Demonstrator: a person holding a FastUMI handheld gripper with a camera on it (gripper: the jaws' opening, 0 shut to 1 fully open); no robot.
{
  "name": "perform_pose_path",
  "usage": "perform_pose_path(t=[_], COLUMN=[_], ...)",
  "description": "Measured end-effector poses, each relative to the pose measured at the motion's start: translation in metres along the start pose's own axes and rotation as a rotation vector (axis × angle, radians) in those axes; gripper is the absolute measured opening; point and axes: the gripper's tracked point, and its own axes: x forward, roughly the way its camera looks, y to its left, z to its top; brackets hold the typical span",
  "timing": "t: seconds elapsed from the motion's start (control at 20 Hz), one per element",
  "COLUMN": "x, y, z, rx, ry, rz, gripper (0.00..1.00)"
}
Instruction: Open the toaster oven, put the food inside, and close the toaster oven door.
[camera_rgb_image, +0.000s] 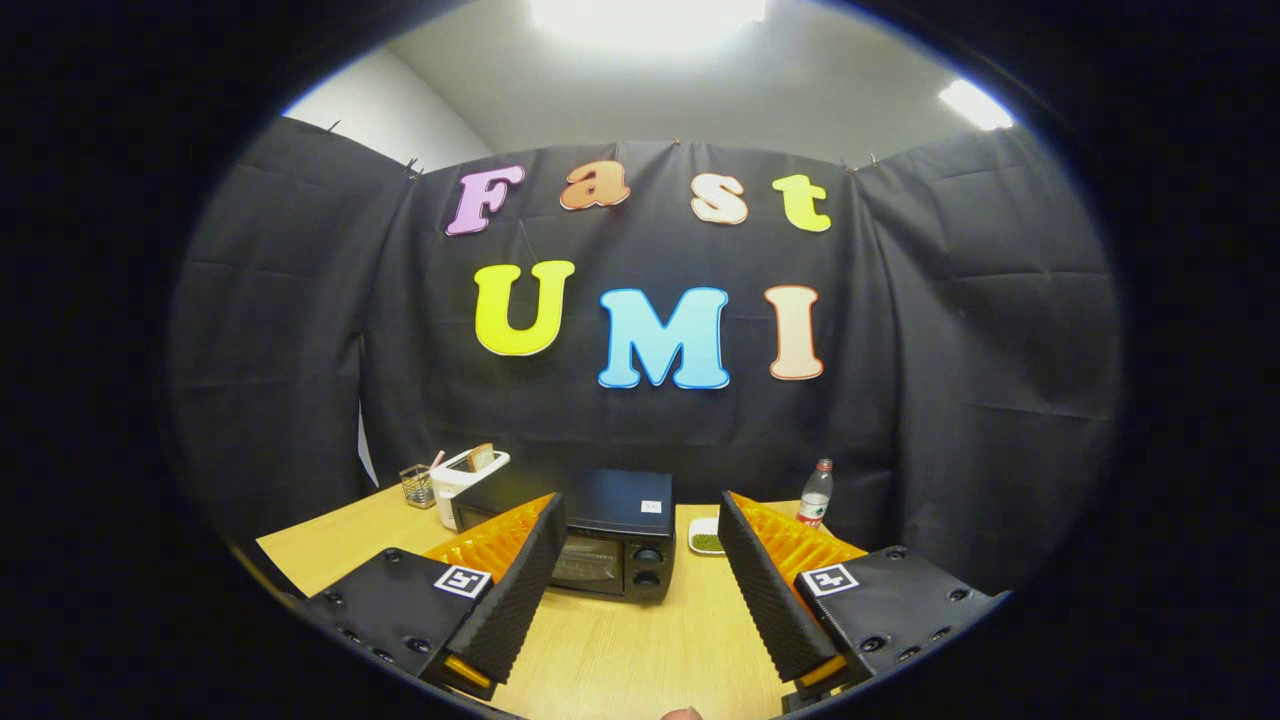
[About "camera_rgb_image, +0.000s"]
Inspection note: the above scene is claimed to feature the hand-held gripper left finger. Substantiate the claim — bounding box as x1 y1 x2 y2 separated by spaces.
300 492 567 701

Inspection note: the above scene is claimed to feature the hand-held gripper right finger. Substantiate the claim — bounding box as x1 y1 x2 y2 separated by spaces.
717 490 1006 713

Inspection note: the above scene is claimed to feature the black toaster oven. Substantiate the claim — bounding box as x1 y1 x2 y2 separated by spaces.
450 468 677 604

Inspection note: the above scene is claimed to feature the white bread toaster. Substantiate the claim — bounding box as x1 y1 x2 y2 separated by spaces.
430 447 511 531

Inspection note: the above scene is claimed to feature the clear plastic water bottle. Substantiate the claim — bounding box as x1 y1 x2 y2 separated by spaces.
797 459 834 529

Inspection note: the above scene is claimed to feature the small ceiling light panel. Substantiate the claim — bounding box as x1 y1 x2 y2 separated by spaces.
938 78 1016 132

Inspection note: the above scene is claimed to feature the large ceiling light panel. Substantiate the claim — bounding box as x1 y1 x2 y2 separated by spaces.
528 0 769 56

